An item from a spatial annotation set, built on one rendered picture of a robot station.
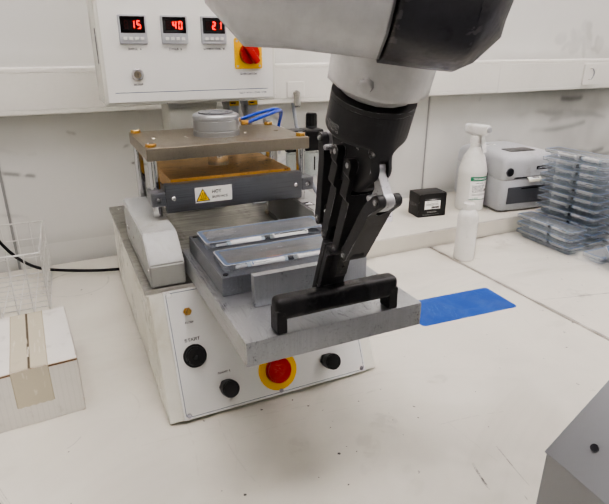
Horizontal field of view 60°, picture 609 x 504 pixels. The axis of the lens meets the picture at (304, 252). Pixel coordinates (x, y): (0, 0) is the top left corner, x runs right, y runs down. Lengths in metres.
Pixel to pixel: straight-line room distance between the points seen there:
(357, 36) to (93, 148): 1.12
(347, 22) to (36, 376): 0.66
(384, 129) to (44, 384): 0.60
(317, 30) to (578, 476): 0.51
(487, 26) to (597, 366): 0.78
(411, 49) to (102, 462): 0.63
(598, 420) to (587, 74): 1.64
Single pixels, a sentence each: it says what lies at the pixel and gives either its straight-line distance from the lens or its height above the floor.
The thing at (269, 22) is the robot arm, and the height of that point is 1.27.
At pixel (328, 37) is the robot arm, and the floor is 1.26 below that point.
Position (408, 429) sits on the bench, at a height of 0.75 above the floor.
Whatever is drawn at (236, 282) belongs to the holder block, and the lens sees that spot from 0.65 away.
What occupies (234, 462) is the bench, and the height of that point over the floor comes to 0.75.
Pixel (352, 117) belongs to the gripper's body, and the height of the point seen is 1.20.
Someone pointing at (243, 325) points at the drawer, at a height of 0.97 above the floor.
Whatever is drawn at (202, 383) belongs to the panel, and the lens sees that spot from 0.80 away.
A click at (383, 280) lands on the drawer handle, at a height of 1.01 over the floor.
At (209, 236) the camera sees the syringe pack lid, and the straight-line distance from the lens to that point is 0.75.
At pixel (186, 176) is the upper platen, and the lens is 0.87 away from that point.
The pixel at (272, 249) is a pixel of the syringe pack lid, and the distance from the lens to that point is 0.69.
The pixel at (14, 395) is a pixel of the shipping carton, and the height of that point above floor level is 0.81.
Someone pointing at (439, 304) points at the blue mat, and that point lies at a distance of 1.14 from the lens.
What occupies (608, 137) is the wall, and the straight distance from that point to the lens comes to 2.41.
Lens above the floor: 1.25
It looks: 21 degrees down
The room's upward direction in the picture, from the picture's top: straight up
